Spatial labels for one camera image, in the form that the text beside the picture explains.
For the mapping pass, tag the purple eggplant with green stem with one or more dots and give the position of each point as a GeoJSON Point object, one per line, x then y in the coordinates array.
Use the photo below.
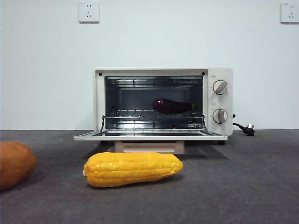
{"type": "Point", "coordinates": [170, 107]}

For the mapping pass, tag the oven knob with upright pointer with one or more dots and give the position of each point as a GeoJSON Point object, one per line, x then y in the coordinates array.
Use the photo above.
{"type": "Point", "coordinates": [220, 116]}

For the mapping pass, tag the oven knob with angled pointer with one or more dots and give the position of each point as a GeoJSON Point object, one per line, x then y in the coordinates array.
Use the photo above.
{"type": "Point", "coordinates": [220, 87]}

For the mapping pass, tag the white Toshiba toaster oven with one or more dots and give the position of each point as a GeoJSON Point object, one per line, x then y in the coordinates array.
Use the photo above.
{"type": "Point", "coordinates": [224, 130]}

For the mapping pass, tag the yellow corn cob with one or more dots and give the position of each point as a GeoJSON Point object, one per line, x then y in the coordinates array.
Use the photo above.
{"type": "Point", "coordinates": [133, 169]}

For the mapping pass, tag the orange-brown potato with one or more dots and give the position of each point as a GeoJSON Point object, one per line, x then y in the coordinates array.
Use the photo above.
{"type": "Point", "coordinates": [15, 163]}

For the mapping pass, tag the white wall socket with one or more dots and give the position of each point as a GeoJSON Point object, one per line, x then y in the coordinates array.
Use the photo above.
{"type": "Point", "coordinates": [290, 12]}
{"type": "Point", "coordinates": [89, 12]}

